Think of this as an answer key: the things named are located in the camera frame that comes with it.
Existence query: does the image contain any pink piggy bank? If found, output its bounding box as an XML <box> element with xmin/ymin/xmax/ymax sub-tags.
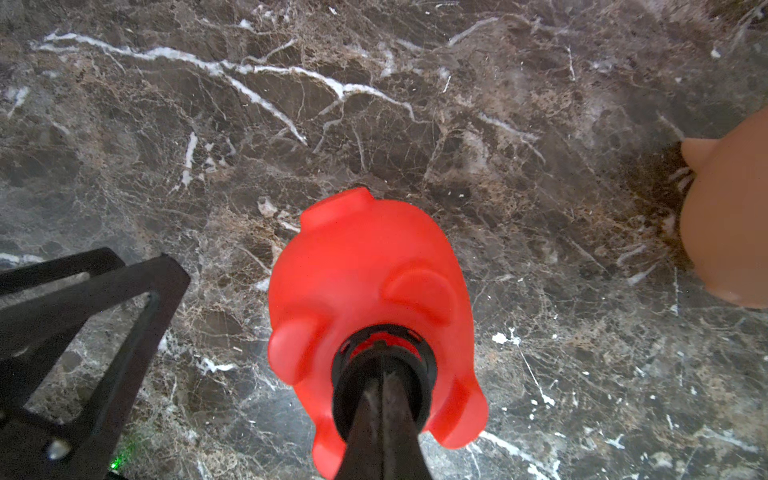
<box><xmin>680</xmin><ymin>108</ymin><xmax>767</xmax><ymax>309</ymax></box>

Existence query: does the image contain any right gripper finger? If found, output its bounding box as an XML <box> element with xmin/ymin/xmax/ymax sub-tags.
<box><xmin>335</xmin><ymin>374</ymin><xmax>431</xmax><ymax>479</ymax></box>

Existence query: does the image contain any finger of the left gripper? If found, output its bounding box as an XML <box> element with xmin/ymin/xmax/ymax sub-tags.
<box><xmin>1</xmin><ymin>255</ymin><xmax>190</xmax><ymax>479</ymax></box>
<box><xmin>1</xmin><ymin>247</ymin><xmax>126</xmax><ymax>296</ymax></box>

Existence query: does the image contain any red piggy bank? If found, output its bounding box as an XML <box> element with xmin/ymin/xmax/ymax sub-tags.
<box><xmin>268</xmin><ymin>187</ymin><xmax>488</xmax><ymax>479</ymax></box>

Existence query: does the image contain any black plug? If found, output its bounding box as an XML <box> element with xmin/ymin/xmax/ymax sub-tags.
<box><xmin>331</xmin><ymin>324</ymin><xmax>438</xmax><ymax>440</ymax></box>

